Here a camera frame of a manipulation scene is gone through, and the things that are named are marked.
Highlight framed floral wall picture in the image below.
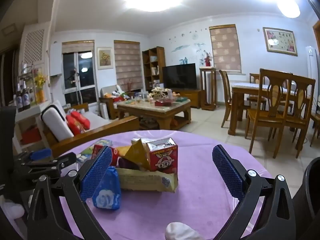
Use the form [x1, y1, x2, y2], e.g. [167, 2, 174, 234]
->
[262, 27, 298, 56]

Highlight wooden bookshelf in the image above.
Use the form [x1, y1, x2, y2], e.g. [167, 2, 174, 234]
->
[142, 46, 166, 91]

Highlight flat screen television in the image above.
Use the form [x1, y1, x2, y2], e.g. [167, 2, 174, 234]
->
[162, 63, 197, 90]

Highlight tall wooden plant stand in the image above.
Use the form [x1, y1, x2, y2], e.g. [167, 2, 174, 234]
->
[199, 67, 217, 111]

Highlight wooden coffee table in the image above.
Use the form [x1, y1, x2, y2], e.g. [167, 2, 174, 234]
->
[117, 97, 192, 130]

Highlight white sofa cushion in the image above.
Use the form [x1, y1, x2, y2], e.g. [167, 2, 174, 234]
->
[41, 100, 75, 142]

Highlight decorative tree ornament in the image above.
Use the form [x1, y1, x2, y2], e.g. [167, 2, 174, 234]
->
[151, 87, 176, 107]

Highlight dark wine bottle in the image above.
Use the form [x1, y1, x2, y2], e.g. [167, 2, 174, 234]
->
[16, 82, 24, 113]
[22, 80, 31, 111]

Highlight wooden dining table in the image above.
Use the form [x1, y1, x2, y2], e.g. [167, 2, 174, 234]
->
[228, 81, 312, 136]

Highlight wooden television cabinet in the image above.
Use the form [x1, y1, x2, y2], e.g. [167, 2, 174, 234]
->
[172, 89, 202, 109]

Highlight red rabbit print carton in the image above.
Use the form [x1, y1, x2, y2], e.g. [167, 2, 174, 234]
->
[146, 137, 178, 174]

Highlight glass balcony door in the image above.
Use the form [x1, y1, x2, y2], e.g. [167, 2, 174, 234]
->
[62, 51, 98, 106]

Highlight yellow wrapper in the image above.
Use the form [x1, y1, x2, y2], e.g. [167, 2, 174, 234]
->
[124, 138, 151, 172]

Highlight wooden dining chair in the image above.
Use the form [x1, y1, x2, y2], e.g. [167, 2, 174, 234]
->
[309, 112, 320, 147]
[219, 70, 251, 128]
[249, 73, 268, 105]
[272, 73, 316, 159]
[245, 68, 294, 153]

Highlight beige cardboard box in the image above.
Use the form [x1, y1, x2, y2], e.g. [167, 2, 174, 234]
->
[116, 167, 179, 193]

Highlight white lattice cupboard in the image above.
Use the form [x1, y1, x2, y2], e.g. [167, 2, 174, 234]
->
[19, 21, 52, 80]

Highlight dark purple wrapper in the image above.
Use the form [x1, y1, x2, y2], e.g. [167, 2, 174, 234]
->
[117, 156, 141, 170]

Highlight wooden armchair with toys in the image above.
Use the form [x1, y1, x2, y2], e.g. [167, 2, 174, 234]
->
[99, 85, 131, 119]

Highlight pink patterned roller blind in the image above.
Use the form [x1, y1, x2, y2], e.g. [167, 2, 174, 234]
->
[209, 24, 243, 73]
[114, 40, 142, 86]

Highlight framed sunflower picture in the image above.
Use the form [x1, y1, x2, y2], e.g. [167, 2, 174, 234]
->
[97, 47, 114, 70]

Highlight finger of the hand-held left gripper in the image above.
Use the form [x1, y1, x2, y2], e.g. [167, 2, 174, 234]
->
[21, 152, 77, 180]
[14, 148, 53, 167]

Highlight wooden sofa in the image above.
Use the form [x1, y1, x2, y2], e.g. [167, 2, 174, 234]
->
[40, 102, 140, 156]

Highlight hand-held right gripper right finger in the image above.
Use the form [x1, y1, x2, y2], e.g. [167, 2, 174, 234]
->
[212, 144, 297, 240]

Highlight colourful flat packets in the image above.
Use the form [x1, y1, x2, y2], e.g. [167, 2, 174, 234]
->
[80, 139, 113, 156]

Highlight orange snack wrapper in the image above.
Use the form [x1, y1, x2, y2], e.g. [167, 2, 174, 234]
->
[116, 146, 132, 158]

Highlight purple tablecloth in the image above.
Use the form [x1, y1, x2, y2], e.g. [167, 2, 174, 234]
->
[0, 129, 275, 240]

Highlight red vase with flowers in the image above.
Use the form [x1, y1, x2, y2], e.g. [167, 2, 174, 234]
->
[203, 51, 213, 67]

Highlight white standing air conditioner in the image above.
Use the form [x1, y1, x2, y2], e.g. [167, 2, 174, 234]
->
[305, 45, 320, 98]

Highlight yellow flowers in vase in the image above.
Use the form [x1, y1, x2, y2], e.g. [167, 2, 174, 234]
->
[33, 72, 48, 103]

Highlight red snack packet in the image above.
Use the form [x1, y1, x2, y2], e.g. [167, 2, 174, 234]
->
[91, 144, 119, 167]

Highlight red cushion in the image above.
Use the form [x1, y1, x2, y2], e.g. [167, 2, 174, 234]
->
[66, 115, 86, 136]
[71, 110, 91, 130]

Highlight blue tissue packet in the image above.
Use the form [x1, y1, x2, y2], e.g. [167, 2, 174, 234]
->
[92, 166, 122, 210]

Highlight person's left hand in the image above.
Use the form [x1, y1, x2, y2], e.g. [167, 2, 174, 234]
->
[0, 195, 26, 220]

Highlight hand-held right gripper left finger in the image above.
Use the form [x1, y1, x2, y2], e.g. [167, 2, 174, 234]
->
[27, 145, 113, 240]

